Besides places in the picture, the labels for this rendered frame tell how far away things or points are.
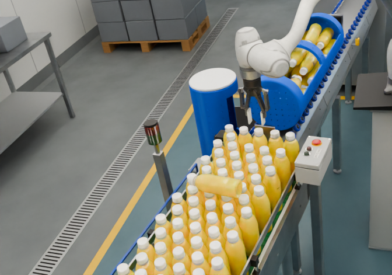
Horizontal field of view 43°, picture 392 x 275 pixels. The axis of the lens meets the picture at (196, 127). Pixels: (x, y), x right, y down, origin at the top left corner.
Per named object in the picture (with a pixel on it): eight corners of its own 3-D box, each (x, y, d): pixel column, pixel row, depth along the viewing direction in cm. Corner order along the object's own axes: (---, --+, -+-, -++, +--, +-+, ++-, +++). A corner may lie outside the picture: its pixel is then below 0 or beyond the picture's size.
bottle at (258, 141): (272, 167, 229) (269, 134, 219) (258, 172, 228) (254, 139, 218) (266, 160, 235) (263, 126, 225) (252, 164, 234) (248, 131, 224)
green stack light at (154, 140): (164, 138, 217) (163, 129, 214) (157, 146, 212) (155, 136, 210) (152, 136, 220) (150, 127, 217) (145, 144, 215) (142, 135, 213)
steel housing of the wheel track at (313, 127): (377, 32, 401) (378, -8, 383) (297, 204, 246) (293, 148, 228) (342, 32, 414) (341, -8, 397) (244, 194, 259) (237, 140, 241)
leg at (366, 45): (368, 103, 430) (370, 35, 398) (367, 106, 426) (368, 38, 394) (361, 102, 433) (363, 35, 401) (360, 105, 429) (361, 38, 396)
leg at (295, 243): (303, 269, 290) (296, 186, 257) (300, 276, 285) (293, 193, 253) (293, 266, 292) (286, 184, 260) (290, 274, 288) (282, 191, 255)
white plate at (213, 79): (195, 94, 274) (196, 96, 274) (242, 81, 278) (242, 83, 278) (184, 75, 297) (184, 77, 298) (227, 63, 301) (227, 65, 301)
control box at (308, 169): (332, 157, 212) (331, 137, 207) (319, 186, 198) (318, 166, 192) (309, 154, 217) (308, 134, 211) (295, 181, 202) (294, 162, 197)
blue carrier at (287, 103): (345, 55, 301) (342, 11, 287) (304, 133, 238) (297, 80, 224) (300, 55, 315) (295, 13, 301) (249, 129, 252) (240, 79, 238)
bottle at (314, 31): (310, 23, 292) (302, 37, 279) (321, 23, 289) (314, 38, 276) (310, 33, 296) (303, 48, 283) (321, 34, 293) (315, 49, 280)
